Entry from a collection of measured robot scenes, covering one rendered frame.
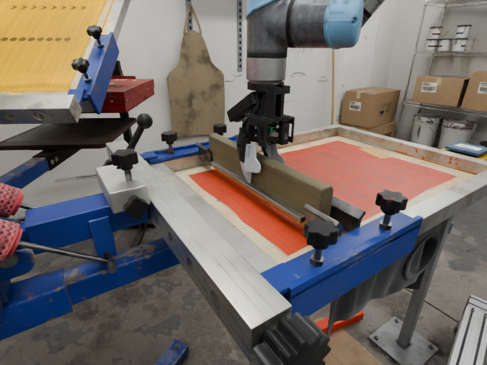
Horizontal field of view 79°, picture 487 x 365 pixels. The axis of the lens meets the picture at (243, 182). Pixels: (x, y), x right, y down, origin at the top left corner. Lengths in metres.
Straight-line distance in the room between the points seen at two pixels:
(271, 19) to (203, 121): 2.25
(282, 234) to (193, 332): 1.14
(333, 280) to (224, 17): 2.64
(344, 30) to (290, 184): 0.26
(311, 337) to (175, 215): 0.26
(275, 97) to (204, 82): 2.18
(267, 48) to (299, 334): 0.44
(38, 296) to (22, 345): 1.31
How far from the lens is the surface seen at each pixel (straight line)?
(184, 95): 2.64
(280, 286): 0.38
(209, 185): 0.75
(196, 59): 2.69
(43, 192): 2.69
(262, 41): 0.56
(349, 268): 0.46
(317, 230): 0.39
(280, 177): 0.57
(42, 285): 0.60
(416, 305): 1.55
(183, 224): 0.43
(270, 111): 0.56
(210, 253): 0.37
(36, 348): 1.84
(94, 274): 0.59
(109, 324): 1.78
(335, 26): 0.53
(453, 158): 1.03
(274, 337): 0.28
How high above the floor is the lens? 1.27
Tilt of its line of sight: 25 degrees down
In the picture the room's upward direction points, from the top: straight up
